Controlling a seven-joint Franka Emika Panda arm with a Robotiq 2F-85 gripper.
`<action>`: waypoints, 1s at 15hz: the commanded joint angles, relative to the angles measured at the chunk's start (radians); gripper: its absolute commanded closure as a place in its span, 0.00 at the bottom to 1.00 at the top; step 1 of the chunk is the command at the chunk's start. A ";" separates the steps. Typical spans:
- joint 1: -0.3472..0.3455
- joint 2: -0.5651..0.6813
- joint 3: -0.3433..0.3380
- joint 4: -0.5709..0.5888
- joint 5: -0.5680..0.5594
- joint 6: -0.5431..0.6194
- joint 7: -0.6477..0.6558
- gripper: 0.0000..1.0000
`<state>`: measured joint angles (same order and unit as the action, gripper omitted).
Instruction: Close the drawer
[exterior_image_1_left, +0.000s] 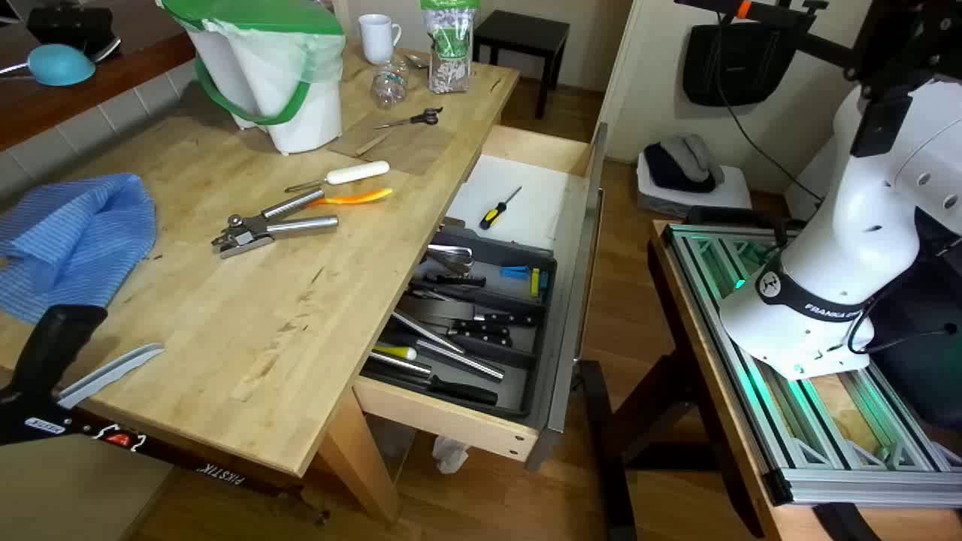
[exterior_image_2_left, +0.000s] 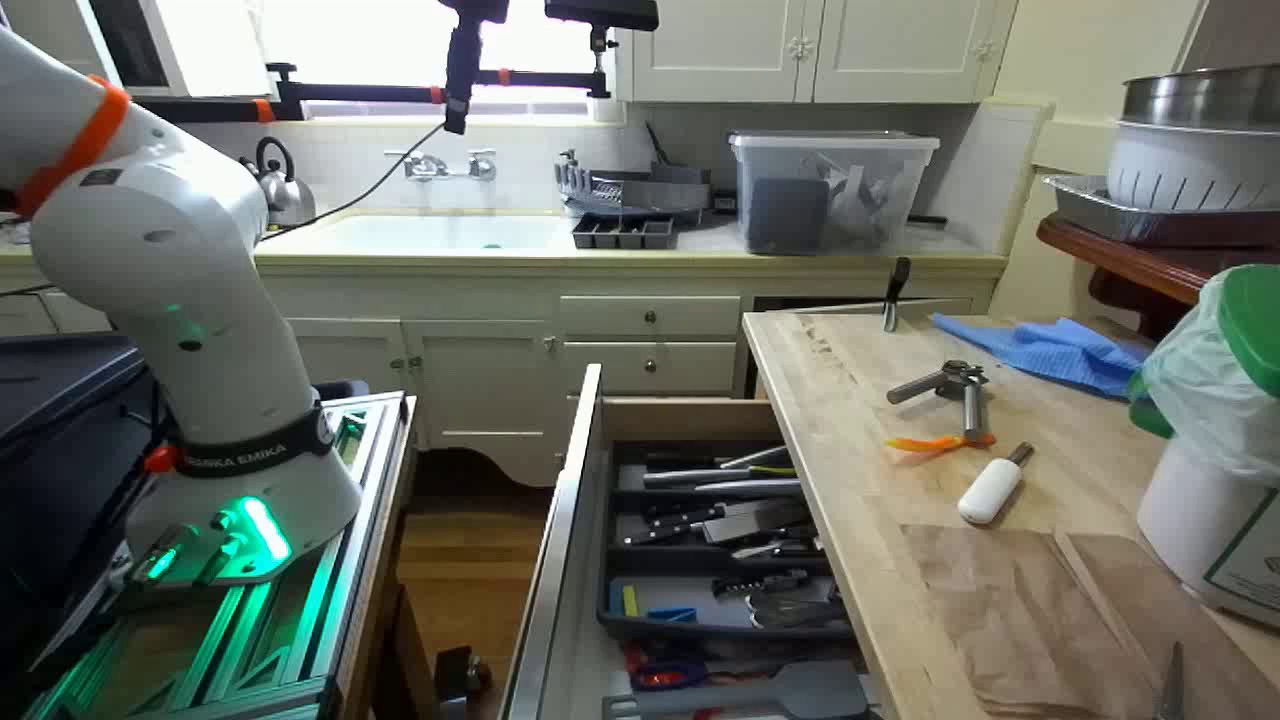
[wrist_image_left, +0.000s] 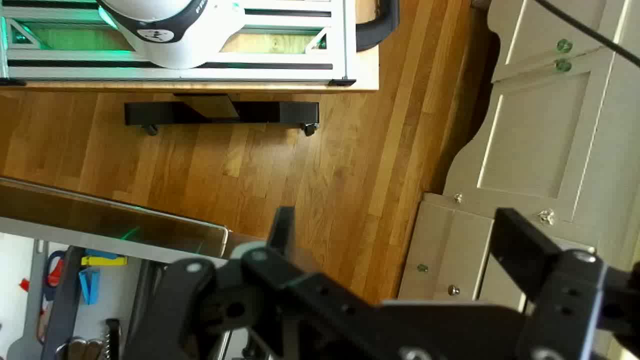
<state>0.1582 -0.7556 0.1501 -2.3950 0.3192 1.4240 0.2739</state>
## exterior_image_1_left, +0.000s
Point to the black bag on wall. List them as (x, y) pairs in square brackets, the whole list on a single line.
[(734, 66)]

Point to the clear plastic bag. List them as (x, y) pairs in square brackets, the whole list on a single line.
[(448, 30)]

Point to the yellow black screwdriver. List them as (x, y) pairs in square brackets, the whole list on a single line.
[(496, 209)]

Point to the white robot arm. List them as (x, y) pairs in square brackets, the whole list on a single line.
[(806, 312)]

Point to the black stool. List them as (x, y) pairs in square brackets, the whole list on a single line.
[(524, 34)]

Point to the orange handled tool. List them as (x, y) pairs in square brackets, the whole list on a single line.
[(357, 201)]

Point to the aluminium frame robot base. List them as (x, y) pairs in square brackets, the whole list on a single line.
[(819, 441)]

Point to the blue round object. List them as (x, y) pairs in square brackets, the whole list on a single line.
[(54, 66)]

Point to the white mug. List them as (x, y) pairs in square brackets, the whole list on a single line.
[(379, 36)]

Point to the glass jar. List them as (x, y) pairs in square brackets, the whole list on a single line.
[(390, 85)]

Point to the white green shopping bag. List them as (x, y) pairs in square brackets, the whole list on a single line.
[(270, 66)]

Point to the wooden table drawer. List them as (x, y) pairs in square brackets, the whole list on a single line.
[(557, 213)]

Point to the grey shoe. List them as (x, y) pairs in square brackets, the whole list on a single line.
[(682, 163)]

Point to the blue cloth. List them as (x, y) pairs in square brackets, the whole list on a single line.
[(73, 241)]

